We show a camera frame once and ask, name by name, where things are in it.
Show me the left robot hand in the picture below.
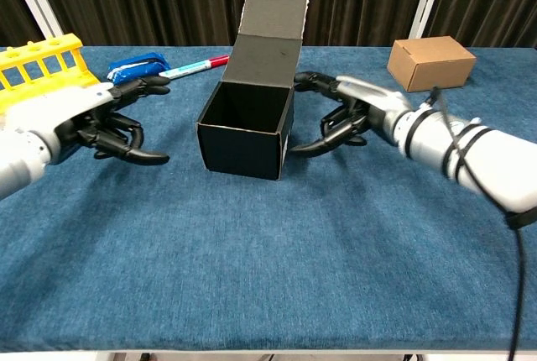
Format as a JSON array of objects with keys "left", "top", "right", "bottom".
[{"left": 12, "top": 75, "right": 172, "bottom": 167}]

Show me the blue stapler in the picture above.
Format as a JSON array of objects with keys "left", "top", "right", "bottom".
[{"left": 107, "top": 52, "right": 170, "bottom": 85}]

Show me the blue fabric table mat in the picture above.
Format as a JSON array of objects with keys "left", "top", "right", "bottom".
[{"left": 0, "top": 44, "right": 537, "bottom": 352}]

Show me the black pleated curtain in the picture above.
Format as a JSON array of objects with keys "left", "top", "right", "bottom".
[{"left": 0, "top": 0, "right": 537, "bottom": 47}]

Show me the small brown cardboard box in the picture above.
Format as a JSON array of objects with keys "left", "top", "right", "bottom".
[{"left": 386, "top": 35, "right": 477, "bottom": 93}]

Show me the yellow test tube rack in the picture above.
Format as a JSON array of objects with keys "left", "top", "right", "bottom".
[{"left": 0, "top": 34, "right": 103, "bottom": 104}]

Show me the black cardboard folding box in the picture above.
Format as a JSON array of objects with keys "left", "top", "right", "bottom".
[{"left": 196, "top": 0, "right": 310, "bottom": 181}]

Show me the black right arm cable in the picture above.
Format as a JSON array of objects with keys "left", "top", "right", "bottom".
[{"left": 419, "top": 86, "right": 529, "bottom": 361}]

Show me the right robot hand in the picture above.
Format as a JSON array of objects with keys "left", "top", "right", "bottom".
[{"left": 289, "top": 70, "right": 414, "bottom": 159}]

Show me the red capped marker pen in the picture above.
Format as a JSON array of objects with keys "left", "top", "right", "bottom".
[{"left": 158, "top": 55, "right": 231, "bottom": 81}]

